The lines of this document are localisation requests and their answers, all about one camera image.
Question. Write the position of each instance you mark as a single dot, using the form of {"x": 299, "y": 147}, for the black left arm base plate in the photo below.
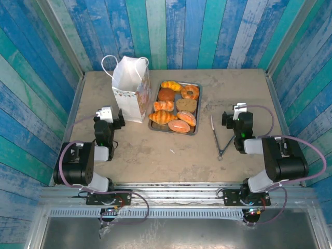
{"x": 124, "y": 198}

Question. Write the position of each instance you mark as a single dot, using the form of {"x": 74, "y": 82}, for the metal tongs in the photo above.
{"x": 220, "y": 153}

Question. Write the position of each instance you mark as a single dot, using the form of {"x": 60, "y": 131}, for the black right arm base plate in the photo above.
{"x": 230, "y": 197}

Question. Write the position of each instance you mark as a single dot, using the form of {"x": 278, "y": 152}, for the metal corner post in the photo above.
{"x": 62, "y": 36}
{"x": 288, "y": 36}

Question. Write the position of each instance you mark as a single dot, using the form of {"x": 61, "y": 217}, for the crumpled clear tape scrap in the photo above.
{"x": 103, "y": 230}

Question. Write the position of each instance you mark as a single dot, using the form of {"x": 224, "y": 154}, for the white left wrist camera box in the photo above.
{"x": 105, "y": 114}

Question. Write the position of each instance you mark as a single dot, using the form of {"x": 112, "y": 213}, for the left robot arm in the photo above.
{"x": 75, "y": 171}

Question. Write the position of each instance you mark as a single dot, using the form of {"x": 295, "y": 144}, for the golden croissant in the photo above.
{"x": 162, "y": 117}

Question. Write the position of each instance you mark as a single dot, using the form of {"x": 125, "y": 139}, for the yellow orange-spotted bread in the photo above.
{"x": 171, "y": 85}

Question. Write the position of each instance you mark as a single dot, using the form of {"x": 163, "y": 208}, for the twisted glazed bread roll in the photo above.
{"x": 163, "y": 105}

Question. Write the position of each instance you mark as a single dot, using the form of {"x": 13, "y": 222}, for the oval bun with white stripe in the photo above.
{"x": 179, "y": 126}
{"x": 186, "y": 118}

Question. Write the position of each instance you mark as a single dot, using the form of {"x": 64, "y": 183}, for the shiny metal sheet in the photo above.
{"x": 181, "y": 233}

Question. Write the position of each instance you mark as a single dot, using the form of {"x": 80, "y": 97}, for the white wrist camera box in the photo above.
{"x": 105, "y": 114}
{"x": 239, "y": 110}

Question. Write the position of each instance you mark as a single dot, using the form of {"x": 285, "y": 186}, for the metal baking tray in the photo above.
{"x": 158, "y": 127}

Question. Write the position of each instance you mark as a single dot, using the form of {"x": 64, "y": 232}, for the round dark brown bun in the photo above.
{"x": 166, "y": 94}

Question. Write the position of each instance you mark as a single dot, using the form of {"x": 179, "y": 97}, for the small black connector board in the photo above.
{"x": 110, "y": 214}
{"x": 252, "y": 215}

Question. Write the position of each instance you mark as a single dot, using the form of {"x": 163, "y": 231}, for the brown bread slice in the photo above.
{"x": 186, "y": 105}

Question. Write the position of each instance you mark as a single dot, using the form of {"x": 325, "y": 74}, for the aluminium mounting rail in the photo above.
{"x": 176, "y": 193}

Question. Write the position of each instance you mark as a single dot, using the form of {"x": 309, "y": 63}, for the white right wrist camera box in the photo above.
{"x": 239, "y": 110}

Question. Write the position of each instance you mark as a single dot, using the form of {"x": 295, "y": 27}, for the white paper bag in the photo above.
{"x": 127, "y": 77}

